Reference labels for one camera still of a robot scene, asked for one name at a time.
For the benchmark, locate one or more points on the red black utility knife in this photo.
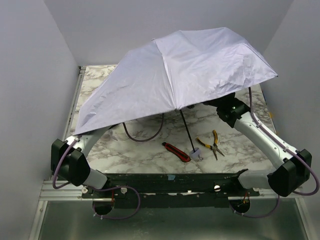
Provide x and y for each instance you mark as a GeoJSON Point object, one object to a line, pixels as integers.
{"type": "Point", "coordinates": [177, 152]}

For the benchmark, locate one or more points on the blue tape piece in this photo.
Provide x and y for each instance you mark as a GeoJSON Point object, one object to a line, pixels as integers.
{"type": "Point", "coordinates": [171, 177]}

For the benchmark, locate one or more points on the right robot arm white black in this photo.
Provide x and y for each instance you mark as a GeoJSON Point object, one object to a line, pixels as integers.
{"type": "Point", "coordinates": [290, 166]}

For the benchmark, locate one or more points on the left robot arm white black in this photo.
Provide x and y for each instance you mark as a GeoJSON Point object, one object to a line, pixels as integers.
{"type": "Point", "coordinates": [68, 161]}

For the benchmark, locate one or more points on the yellow black needle-nose pliers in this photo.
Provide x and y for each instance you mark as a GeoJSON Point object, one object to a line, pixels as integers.
{"type": "Point", "coordinates": [214, 147]}

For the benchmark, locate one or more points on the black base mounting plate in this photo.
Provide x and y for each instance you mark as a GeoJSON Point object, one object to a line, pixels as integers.
{"type": "Point", "coordinates": [131, 201]}

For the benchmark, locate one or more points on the lavender folding umbrella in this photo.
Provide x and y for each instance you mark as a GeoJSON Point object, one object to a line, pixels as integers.
{"type": "Point", "coordinates": [185, 68]}

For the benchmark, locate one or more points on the aluminium frame rail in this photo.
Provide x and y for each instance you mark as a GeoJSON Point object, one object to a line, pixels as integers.
{"type": "Point", "coordinates": [220, 185]}

